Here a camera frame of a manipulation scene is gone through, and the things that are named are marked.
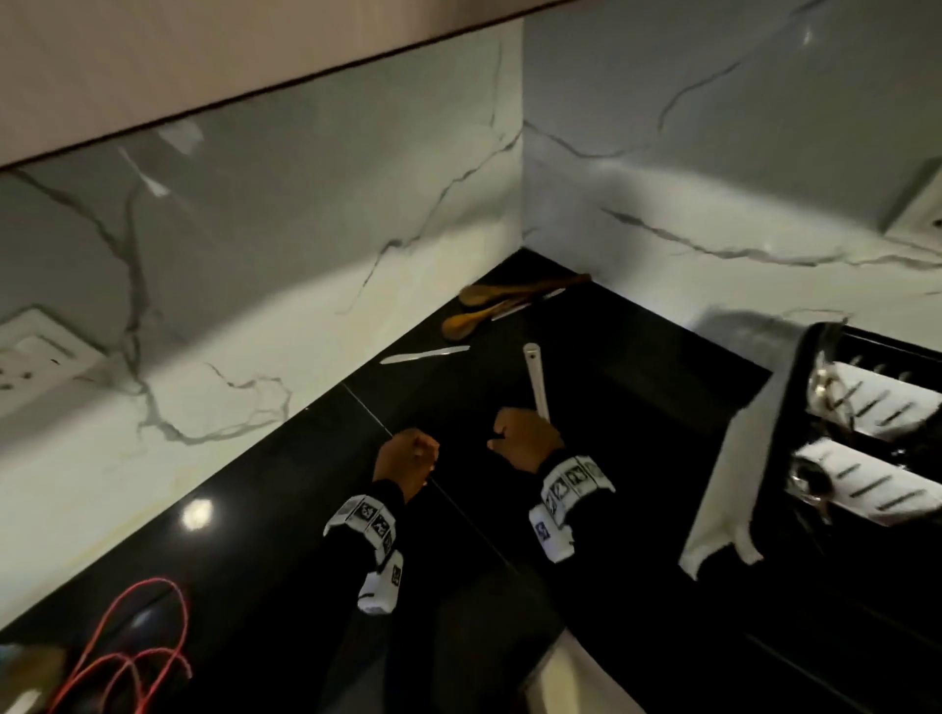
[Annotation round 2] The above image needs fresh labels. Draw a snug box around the white left wrist tracker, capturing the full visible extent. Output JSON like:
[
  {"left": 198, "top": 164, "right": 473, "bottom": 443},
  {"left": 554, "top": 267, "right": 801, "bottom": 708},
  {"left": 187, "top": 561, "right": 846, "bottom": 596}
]
[{"left": 323, "top": 494, "right": 405, "bottom": 616}]

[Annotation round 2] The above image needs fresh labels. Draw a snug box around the thin white utensil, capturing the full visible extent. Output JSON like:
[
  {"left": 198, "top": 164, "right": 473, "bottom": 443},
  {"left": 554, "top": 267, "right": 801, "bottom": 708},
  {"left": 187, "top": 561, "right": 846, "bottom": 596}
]
[{"left": 491, "top": 287, "right": 567, "bottom": 322}]

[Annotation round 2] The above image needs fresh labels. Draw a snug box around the white wall socket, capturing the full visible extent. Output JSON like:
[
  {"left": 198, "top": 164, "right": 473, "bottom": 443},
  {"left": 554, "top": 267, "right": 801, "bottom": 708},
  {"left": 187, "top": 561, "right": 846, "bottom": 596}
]
[
  {"left": 0, "top": 306, "right": 105, "bottom": 421},
  {"left": 882, "top": 165, "right": 942, "bottom": 253}
]

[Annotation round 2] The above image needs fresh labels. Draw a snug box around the white plastic spatula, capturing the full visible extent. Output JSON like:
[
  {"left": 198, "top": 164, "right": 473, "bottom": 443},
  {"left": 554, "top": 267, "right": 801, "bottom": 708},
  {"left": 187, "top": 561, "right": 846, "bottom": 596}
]
[{"left": 522, "top": 342, "right": 552, "bottom": 425}]

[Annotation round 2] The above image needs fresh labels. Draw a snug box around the long dark wooden spoon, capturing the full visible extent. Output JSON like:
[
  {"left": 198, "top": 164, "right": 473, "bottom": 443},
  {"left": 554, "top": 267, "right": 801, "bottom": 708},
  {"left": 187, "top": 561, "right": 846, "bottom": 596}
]
[{"left": 458, "top": 273, "right": 593, "bottom": 307}]

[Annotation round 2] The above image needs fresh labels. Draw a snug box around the red cable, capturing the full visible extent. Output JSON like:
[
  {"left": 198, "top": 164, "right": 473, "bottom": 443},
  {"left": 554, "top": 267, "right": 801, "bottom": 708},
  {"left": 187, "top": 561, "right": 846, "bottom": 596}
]
[{"left": 47, "top": 577, "right": 194, "bottom": 714}]

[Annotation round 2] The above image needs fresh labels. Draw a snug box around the person's left forearm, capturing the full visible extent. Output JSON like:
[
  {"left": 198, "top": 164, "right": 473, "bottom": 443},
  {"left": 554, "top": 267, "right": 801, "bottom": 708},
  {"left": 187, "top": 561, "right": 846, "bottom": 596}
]
[{"left": 290, "top": 480, "right": 413, "bottom": 714}]

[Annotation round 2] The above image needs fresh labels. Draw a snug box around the white plastic knife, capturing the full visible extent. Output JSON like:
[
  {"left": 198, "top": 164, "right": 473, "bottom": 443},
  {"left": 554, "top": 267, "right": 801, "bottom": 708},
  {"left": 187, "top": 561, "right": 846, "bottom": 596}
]
[{"left": 379, "top": 345, "right": 471, "bottom": 366}]

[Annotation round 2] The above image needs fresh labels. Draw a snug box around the person's right hand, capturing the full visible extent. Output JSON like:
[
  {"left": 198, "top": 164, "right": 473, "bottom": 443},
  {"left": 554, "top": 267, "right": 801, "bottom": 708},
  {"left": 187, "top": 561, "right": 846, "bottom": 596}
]
[{"left": 486, "top": 407, "right": 565, "bottom": 475}]

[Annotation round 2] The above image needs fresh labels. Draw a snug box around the shiny metal spoon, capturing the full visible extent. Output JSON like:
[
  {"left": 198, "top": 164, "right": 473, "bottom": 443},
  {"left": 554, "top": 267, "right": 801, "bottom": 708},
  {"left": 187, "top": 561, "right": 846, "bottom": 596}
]
[{"left": 785, "top": 459, "right": 835, "bottom": 525}]

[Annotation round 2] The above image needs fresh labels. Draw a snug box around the person's left hand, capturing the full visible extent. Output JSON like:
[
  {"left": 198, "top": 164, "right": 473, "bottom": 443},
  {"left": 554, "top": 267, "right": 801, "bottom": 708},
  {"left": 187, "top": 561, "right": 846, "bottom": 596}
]
[{"left": 373, "top": 429, "right": 441, "bottom": 504}]

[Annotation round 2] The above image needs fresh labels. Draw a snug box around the beige wall cabinet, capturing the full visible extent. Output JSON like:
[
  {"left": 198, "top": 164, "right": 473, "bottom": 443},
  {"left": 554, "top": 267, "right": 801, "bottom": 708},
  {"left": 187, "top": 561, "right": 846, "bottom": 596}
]
[{"left": 0, "top": 0, "right": 578, "bottom": 168}]

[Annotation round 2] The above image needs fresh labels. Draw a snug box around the white wrist tracker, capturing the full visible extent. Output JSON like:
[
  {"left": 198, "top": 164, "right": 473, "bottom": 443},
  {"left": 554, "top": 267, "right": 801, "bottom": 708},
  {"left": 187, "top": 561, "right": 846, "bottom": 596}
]
[
  {"left": 527, "top": 455, "right": 616, "bottom": 564},
  {"left": 323, "top": 494, "right": 405, "bottom": 616}
]

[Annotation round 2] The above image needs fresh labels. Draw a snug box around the person's right forearm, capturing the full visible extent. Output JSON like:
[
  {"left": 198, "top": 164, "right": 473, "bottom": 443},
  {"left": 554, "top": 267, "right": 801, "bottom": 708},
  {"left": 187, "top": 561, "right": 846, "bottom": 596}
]
[{"left": 531, "top": 447, "right": 667, "bottom": 663}]

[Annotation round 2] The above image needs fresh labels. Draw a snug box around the white right wrist tracker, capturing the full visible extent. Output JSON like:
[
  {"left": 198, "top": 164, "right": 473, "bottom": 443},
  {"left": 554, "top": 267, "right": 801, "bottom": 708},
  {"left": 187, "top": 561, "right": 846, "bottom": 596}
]
[{"left": 527, "top": 455, "right": 616, "bottom": 564}]

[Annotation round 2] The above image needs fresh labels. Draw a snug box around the short light wooden spoon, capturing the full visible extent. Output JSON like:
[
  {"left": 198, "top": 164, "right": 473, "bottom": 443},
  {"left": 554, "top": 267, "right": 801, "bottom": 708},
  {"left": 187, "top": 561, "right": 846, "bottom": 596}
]
[{"left": 441, "top": 297, "right": 532, "bottom": 341}]

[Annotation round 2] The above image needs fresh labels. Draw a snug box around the white towel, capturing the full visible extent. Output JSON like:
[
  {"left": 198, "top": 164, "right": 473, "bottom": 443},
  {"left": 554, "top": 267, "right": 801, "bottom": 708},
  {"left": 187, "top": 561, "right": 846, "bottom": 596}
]
[{"left": 678, "top": 322, "right": 814, "bottom": 583}]

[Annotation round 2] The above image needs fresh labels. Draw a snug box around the shiny metal utensil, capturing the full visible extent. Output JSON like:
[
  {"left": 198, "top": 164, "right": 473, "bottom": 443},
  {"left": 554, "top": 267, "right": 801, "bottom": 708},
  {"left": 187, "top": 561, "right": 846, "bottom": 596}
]
[{"left": 807, "top": 357, "right": 849, "bottom": 416}]

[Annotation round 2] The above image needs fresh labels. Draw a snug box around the white slotted cutlery holder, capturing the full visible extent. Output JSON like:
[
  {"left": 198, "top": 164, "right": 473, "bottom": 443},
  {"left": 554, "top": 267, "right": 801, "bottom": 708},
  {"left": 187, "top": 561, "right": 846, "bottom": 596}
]
[
  {"left": 807, "top": 352, "right": 942, "bottom": 443},
  {"left": 786, "top": 438, "right": 942, "bottom": 528}
]

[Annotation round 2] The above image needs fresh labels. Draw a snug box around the black dish rack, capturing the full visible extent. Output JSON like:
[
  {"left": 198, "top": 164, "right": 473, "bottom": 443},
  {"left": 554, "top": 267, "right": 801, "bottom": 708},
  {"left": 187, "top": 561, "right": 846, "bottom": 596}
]
[{"left": 747, "top": 321, "right": 942, "bottom": 685}]

